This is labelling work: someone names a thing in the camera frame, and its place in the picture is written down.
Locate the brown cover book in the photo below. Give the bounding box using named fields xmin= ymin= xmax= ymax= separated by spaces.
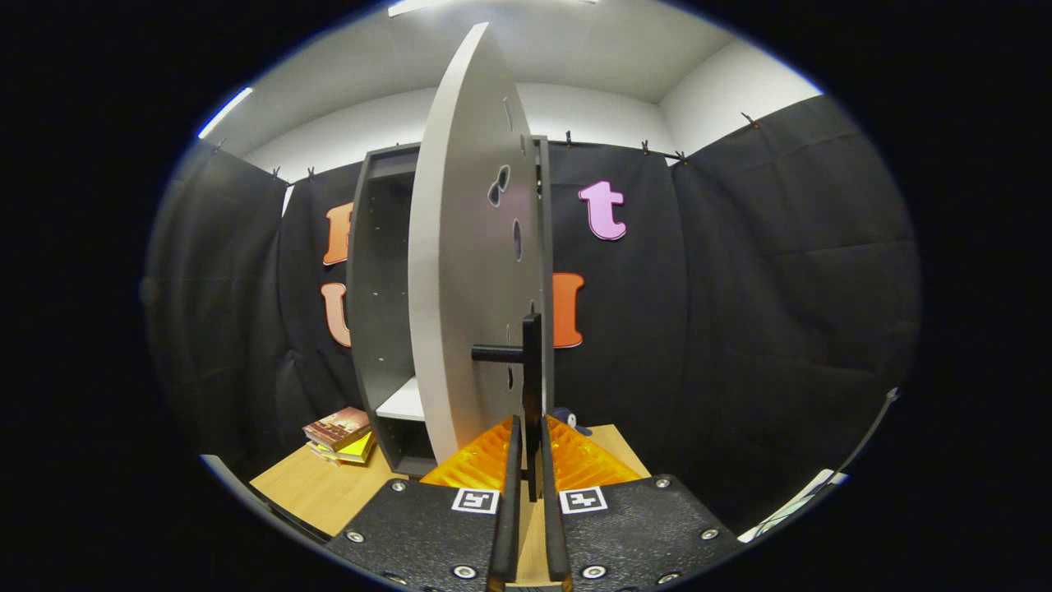
xmin=302 ymin=406 xmax=372 ymax=451

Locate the black backdrop cloth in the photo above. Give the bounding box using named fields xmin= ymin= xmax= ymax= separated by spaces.
xmin=144 ymin=95 xmax=921 ymax=535

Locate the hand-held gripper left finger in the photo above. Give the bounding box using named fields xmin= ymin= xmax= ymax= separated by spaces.
xmin=325 ymin=415 xmax=524 ymax=592

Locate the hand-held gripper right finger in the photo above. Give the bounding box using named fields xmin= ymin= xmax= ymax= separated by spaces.
xmin=538 ymin=414 xmax=745 ymax=592

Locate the ceiling light panel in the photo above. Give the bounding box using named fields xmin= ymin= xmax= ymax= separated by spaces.
xmin=386 ymin=0 xmax=601 ymax=17

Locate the ceiling strip light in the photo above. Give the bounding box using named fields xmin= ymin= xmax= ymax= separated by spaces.
xmin=197 ymin=86 xmax=254 ymax=139

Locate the yellow book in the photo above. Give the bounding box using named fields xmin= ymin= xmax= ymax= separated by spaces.
xmin=312 ymin=432 xmax=377 ymax=465

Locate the dark grey shoe cabinet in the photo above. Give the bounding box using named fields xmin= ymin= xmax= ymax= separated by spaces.
xmin=345 ymin=136 xmax=556 ymax=478

